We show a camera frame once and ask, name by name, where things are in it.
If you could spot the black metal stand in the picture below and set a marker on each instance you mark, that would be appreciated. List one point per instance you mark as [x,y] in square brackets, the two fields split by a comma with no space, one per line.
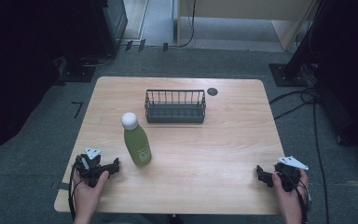
[304,40]

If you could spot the light wooden partition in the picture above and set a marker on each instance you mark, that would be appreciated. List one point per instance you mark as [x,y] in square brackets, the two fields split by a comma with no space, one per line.
[245,9]

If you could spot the black stand base plate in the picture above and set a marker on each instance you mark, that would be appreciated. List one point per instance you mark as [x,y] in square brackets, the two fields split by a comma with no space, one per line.
[76,73]

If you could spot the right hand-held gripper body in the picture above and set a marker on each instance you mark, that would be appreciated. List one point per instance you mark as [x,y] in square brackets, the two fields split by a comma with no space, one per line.
[289,174]

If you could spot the dark round table grommet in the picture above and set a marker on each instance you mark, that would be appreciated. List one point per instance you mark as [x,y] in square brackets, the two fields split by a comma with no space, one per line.
[212,91]

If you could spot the person's left hand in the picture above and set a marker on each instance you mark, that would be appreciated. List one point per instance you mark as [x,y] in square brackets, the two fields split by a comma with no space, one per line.
[88,194]

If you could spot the dark cabinet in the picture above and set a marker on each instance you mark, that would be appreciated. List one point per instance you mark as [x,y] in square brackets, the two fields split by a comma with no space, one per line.
[110,25]

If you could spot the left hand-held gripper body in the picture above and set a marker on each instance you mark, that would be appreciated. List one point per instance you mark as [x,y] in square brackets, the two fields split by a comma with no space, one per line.
[90,168]

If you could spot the person's right hand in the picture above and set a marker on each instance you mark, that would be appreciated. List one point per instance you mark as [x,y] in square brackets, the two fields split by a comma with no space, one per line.
[290,200]

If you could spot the green bottle with white cap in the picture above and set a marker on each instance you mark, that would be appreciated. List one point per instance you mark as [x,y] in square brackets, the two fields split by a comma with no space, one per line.
[136,146]

